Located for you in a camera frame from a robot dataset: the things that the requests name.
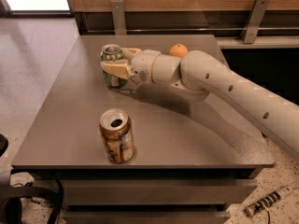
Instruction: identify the metal bracket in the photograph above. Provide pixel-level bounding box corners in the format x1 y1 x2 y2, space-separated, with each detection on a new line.
110 0 127 35
241 0 270 44

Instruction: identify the orange fruit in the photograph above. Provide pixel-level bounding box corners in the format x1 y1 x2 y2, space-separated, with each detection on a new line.
169 44 189 58

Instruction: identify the grey drawer cabinet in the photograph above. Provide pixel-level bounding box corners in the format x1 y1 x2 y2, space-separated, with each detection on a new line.
12 36 274 224

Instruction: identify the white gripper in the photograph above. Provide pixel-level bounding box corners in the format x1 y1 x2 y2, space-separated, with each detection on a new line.
101 48 161 84

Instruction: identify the black chair base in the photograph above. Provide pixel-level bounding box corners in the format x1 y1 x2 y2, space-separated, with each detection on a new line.
0 133 64 224

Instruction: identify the white power strip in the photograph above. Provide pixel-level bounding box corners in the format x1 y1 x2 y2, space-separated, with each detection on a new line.
244 186 294 217

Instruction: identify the right metal bracket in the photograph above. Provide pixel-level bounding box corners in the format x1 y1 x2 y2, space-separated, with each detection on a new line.
241 0 270 44

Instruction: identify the brown soda can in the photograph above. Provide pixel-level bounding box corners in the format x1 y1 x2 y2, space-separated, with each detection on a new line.
99 108 135 163

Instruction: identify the green soda can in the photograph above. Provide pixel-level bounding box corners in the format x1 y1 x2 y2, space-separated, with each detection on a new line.
101 44 127 89

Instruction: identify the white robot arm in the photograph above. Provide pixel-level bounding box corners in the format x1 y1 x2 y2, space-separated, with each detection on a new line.
101 44 299 159

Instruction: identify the left metal bracket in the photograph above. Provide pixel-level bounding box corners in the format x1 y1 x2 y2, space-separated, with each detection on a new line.
110 0 127 35

